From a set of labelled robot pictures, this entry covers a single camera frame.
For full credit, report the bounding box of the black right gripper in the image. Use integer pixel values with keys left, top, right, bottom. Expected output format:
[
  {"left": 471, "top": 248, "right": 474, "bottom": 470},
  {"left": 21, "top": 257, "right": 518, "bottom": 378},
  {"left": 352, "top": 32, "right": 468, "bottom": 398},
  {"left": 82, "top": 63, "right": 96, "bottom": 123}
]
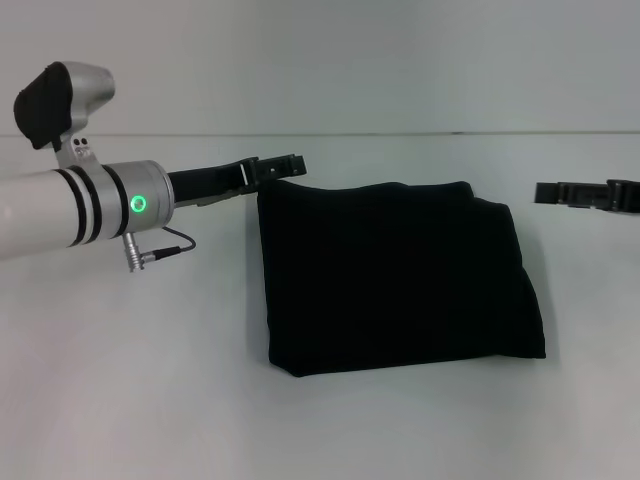
[{"left": 532, "top": 177, "right": 640, "bottom": 216}]

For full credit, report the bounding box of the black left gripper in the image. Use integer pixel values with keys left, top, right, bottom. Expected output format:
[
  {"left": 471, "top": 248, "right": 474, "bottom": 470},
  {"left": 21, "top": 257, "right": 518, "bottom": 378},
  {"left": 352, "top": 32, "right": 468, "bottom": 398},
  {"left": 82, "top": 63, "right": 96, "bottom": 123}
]
[{"left": 166, "top": 153, "right": 308, "bottom": 207}]

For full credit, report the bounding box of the black shirt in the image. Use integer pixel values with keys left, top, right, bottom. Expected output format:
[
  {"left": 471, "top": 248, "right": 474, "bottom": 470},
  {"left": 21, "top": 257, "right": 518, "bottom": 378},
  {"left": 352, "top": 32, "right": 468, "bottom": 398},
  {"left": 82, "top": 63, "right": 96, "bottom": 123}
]
[{"left": 254, "top": 178, "right": 548, "bottom": 380}]

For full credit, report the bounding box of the black cable with metal spring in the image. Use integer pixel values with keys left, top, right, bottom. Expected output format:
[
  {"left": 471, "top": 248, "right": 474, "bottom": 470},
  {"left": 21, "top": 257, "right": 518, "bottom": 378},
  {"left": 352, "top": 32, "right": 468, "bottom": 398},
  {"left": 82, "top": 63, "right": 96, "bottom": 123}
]
[{"left": 121, "top": 226, "right": 197, "bottom": 275}]

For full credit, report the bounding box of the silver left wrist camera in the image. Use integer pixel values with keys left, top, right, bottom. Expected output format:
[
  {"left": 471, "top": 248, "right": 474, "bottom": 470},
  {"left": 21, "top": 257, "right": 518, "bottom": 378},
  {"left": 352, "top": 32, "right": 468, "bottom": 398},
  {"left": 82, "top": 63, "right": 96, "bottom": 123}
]
[{"left": 12, "top": 60, "right": 116, "bottom": 169}]

